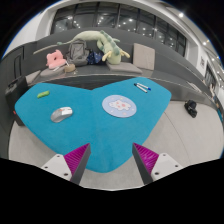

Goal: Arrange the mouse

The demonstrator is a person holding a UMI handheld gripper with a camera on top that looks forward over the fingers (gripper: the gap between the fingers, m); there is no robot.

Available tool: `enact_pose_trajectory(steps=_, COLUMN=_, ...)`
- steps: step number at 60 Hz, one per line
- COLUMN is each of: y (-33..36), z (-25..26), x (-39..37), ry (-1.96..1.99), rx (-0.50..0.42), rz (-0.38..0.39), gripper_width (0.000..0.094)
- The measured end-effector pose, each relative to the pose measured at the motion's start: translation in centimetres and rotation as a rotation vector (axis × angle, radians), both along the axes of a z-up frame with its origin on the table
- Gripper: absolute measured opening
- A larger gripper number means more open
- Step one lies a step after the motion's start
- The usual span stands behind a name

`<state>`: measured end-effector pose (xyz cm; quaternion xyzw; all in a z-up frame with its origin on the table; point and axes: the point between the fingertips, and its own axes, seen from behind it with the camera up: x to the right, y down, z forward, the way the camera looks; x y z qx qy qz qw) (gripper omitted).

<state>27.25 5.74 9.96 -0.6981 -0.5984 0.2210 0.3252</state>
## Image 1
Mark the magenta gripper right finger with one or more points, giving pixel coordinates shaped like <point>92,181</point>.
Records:
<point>145,160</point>

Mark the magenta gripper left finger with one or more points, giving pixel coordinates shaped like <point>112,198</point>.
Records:
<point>77,161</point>

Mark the grey computer mouse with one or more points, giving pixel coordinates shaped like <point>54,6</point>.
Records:
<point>60,114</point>

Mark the round light blue mouse pad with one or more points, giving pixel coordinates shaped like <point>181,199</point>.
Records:
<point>119,106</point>

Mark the teal table cloth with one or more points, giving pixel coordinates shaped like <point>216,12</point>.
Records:
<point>110,137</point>

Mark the black bag on floor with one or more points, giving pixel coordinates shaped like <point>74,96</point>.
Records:
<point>190,107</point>

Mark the green marker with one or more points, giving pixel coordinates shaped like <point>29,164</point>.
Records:
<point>43,94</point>

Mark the blue capped white marker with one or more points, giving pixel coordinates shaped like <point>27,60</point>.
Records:
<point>144,86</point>

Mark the black capped white marker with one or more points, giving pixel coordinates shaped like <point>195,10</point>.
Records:
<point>140,88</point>

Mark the brown round object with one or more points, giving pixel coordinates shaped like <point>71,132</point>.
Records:
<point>69,68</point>

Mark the grey seat cushion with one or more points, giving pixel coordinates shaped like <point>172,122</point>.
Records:
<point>124,67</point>

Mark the dark grey curved bench sofa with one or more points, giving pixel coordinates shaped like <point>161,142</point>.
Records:
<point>171,70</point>

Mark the grey square back cushion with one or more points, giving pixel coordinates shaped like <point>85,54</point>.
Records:
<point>143,56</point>

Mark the dark blue patterned bag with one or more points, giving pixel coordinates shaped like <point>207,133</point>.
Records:
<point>94,57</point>

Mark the grey backpack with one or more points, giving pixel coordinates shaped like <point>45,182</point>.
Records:
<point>78,53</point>

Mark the green dragon plush toy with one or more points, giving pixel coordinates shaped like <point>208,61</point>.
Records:
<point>107,44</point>

